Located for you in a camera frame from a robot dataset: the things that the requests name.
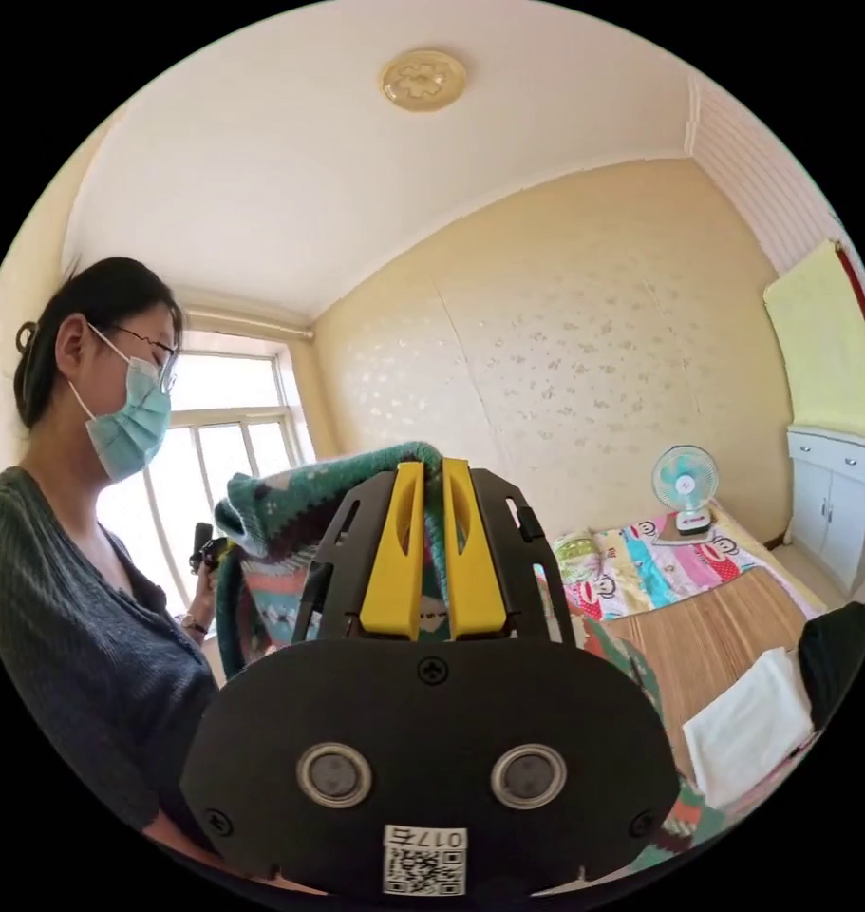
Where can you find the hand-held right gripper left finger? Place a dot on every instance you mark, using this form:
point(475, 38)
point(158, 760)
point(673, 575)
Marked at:
point(393, 563)

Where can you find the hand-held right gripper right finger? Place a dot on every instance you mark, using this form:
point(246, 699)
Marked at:
point(475, 563)

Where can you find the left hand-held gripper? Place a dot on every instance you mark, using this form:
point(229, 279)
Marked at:
point(214, 553)

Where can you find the green patterned sweater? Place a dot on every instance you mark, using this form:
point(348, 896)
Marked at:
point(297, 499)

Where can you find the person's left forearm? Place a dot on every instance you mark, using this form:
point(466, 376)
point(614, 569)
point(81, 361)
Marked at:
point(195, 628)

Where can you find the person's left hand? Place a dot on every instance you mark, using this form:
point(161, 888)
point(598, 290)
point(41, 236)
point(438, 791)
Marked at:
point(206, 597)

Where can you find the window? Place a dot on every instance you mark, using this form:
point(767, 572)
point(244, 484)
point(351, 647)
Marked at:
point(222, 456)

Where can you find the printed green pillow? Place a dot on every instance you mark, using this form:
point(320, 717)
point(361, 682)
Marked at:
point(573, 549)

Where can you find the person's body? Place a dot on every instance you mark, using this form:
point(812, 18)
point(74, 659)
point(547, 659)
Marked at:
point(69, 606)

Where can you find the small table fan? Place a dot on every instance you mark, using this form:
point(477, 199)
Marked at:
point(685, 492)

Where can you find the bed with mat and printed sheet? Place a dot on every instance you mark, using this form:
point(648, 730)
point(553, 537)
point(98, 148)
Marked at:
point(710, 627)

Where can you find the pile of clothes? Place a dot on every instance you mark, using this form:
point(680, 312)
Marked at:
point(749, 720)

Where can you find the white cupboard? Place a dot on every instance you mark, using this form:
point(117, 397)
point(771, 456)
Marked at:
point(833, 514)

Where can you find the yellow hanging cloth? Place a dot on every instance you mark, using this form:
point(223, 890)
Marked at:
point(824, 342)

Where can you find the round ceiling lamp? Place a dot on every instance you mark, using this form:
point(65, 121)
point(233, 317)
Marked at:
point(423, 80)

